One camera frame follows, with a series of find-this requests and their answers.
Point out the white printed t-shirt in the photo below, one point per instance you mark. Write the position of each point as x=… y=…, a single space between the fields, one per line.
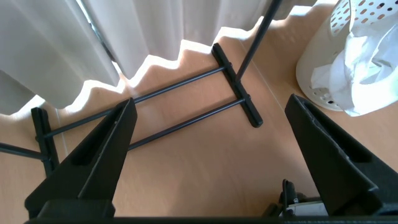
x=363 y=68

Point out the beige curtain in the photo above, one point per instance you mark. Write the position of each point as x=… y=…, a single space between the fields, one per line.
x=155 y=28

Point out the white laundry basket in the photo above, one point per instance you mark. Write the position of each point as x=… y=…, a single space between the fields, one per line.
x=314 y=65

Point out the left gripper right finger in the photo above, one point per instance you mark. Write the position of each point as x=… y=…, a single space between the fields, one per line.
x=345 y=186

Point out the black clothes rack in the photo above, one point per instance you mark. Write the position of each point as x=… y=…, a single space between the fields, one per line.
x=237 y=85

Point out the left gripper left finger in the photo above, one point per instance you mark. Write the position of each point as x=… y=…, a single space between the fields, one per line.
x=102 y=186

